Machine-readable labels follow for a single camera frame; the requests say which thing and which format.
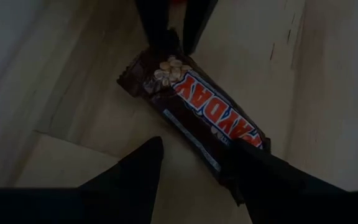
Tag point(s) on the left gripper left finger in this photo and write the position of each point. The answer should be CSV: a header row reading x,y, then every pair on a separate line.
x,y
141,174

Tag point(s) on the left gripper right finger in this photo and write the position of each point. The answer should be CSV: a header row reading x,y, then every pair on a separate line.
x,y
266,180

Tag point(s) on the brown PayDay candy bar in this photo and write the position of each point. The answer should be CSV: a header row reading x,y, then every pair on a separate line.
x,y
197,102

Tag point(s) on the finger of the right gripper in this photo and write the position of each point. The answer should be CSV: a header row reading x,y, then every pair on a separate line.
x,y
197,21
160,28

